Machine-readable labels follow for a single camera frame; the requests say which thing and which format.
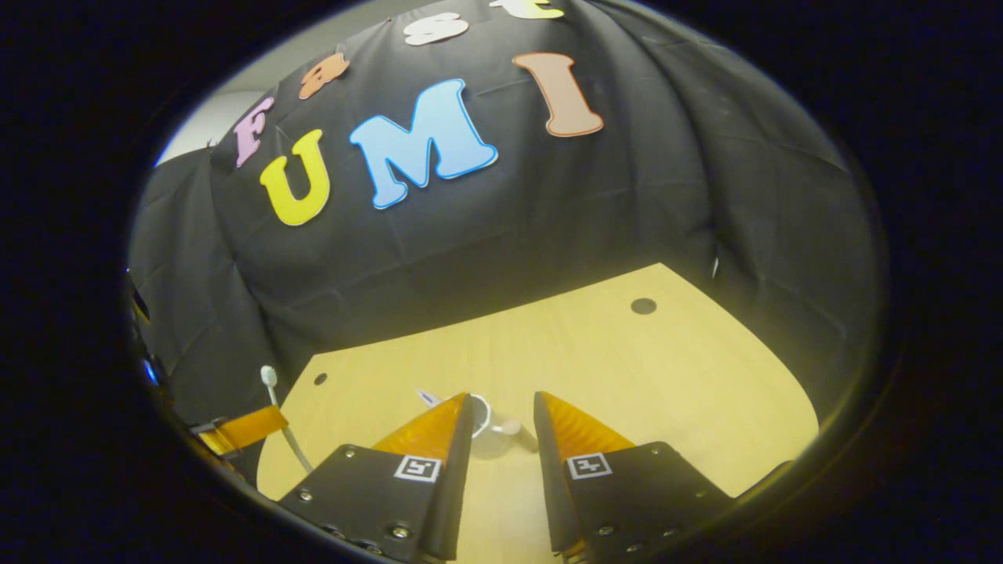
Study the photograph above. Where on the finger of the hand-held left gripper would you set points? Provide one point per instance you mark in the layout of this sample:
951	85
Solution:
251	427

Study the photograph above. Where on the white toothpaste tube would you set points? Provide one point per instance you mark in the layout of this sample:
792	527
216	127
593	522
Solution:
429	398

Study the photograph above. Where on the light wooden desktop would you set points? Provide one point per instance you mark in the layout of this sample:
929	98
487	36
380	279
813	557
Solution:
627	376

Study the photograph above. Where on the black backdrop cloth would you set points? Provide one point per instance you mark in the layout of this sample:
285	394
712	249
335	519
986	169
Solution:
548	219

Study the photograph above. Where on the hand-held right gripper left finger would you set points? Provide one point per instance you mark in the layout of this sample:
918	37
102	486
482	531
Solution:
458	470

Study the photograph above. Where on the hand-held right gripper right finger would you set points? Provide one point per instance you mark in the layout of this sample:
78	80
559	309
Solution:
548	486

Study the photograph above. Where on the pale green toothbrush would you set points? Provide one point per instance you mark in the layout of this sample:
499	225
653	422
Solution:
269	376

